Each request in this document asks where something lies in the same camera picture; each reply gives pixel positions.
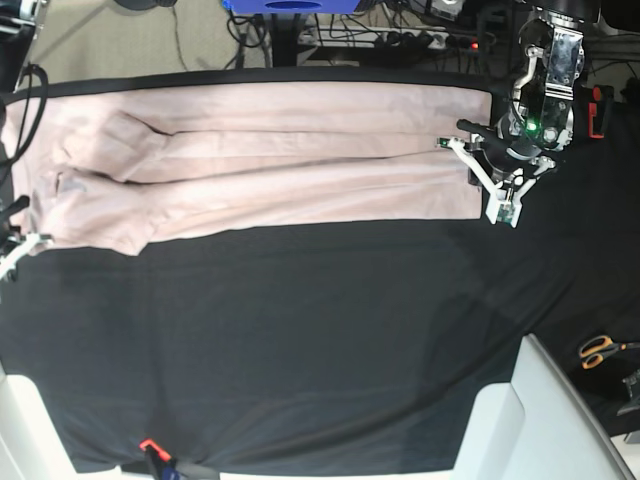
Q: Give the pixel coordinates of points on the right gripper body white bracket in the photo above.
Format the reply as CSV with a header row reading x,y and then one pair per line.
x,y
18,246

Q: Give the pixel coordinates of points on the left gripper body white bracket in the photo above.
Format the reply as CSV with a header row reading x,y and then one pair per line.
x,y
506,187

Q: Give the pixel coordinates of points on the pink T-shirt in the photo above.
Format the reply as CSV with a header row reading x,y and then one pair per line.
x,y
122,170

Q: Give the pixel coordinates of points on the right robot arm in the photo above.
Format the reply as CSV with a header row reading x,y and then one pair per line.
x,y
21,25

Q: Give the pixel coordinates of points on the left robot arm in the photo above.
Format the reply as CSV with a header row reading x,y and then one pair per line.
x,y
509,158

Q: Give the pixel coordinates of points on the red black tool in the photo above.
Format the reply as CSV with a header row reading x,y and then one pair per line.
x,y
600,106

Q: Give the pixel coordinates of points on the white power strip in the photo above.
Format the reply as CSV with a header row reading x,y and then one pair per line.
x,y
359,37

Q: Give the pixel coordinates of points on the black tablecloth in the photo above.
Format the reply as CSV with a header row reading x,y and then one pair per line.
x,y
331,349

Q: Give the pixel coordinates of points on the orange black clamp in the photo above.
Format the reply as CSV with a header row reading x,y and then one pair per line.
x,y
161,464

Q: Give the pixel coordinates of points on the blue box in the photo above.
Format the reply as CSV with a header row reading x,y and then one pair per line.
x,y
247,7

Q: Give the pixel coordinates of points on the orange handled scissors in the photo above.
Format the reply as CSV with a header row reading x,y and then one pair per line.
x,y
596,350

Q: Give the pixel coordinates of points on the white table frame left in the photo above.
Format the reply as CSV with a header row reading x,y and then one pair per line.
x,y
31,448

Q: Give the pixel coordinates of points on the white table frame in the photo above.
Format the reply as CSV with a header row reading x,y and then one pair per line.
x,y
536,426
31,448

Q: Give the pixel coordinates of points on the white table frame right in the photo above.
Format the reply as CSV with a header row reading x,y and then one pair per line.
x,y
536,426

